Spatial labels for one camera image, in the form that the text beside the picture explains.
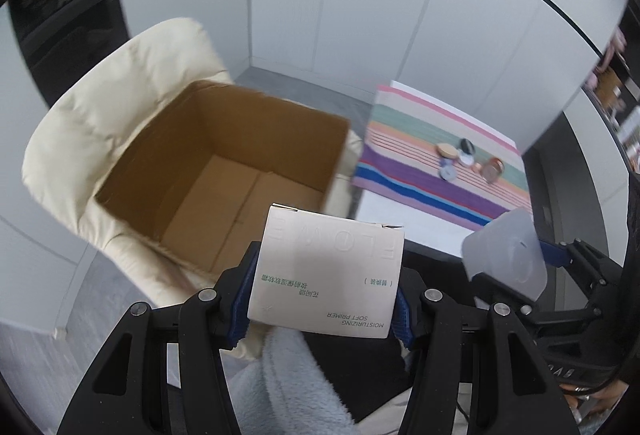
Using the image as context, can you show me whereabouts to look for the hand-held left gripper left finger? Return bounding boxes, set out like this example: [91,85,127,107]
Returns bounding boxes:
[56,249,261,435]

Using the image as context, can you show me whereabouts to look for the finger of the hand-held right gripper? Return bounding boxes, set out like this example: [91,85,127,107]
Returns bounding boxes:
[537,237,626,288]
[472,271,538,316]

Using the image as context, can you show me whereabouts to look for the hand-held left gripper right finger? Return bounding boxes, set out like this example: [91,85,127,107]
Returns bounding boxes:
[392,267,581,435]

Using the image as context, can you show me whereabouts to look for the translucent plastic lid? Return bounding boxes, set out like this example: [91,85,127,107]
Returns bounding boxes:
[461,208,548,302]

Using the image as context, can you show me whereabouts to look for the beige cosmetics box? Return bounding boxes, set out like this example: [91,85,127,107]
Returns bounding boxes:
[247,204,405,340]

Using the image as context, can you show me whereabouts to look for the brown cardboard box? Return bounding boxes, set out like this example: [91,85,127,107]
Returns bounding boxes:
[95,80,351,276]

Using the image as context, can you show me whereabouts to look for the person's right hand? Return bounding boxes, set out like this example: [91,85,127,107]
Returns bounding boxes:
[560,380,630,421]

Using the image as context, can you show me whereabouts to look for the black pants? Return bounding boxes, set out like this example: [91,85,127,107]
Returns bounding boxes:
[300,330,416,421]

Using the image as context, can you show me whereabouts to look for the amber glass jar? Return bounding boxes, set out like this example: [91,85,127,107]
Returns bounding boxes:
[481,158,505,183]

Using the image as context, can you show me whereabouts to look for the striped colourful cloth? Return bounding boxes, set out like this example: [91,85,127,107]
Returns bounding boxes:
[350,85,532,232]

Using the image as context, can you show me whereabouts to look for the cream padded armchair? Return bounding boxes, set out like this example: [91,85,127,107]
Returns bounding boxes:
[21,18,366,361]

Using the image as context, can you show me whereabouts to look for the wall shelf with goods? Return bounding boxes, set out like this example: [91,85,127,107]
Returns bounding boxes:
[582,25,640,171]

